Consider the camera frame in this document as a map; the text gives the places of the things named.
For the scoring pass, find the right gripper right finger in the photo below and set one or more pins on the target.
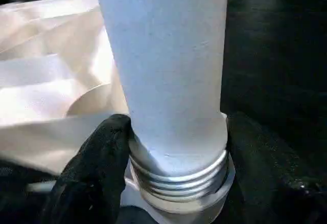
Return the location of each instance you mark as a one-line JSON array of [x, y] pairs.
[[268, 178]]

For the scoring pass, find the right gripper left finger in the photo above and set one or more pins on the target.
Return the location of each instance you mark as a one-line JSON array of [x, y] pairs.
[[94, 173]]

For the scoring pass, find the white plastic table top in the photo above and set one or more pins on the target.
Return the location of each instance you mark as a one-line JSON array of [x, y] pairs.
[[51, 55]]

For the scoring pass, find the white plastic table leg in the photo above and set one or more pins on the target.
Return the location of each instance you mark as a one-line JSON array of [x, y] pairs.
[[163, 68]]

